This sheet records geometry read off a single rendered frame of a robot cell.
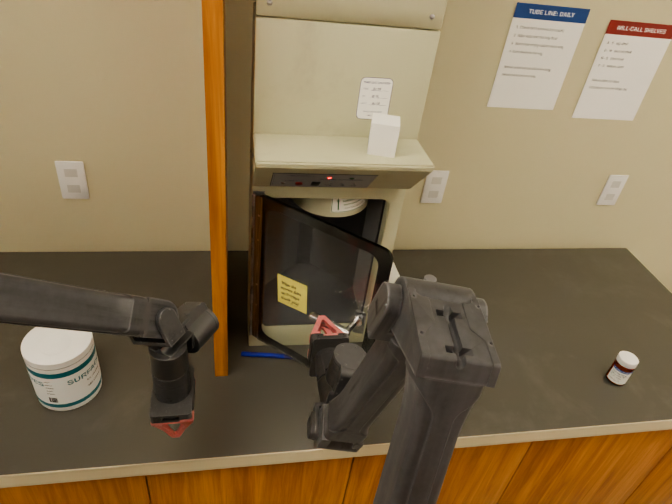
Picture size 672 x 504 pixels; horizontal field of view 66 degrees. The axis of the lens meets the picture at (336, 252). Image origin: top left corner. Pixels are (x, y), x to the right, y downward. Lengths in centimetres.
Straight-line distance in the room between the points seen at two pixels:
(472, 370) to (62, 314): 49
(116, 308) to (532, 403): 99
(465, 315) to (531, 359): 98
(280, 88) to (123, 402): 74
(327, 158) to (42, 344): 68
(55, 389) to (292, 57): 80
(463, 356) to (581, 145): 139
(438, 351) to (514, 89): 122
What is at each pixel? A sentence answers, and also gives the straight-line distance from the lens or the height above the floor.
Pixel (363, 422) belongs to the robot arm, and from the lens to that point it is 76.
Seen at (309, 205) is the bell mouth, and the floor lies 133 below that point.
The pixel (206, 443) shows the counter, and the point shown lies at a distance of 117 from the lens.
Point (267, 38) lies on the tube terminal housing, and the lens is 94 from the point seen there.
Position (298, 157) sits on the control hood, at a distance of 92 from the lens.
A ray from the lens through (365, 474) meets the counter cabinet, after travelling 135.
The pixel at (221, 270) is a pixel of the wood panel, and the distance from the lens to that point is 105.
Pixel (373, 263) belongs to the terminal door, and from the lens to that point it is 95.
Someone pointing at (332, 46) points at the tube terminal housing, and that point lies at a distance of 96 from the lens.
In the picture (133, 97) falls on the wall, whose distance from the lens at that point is 146.
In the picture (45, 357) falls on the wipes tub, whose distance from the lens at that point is 118.
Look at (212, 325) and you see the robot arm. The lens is 90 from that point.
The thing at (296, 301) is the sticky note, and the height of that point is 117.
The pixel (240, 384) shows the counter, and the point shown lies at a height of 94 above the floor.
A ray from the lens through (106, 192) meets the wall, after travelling 160.
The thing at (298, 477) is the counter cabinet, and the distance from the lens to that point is 131.
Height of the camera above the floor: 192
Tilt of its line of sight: 36 degrees down
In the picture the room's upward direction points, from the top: 8 degrees clockwise
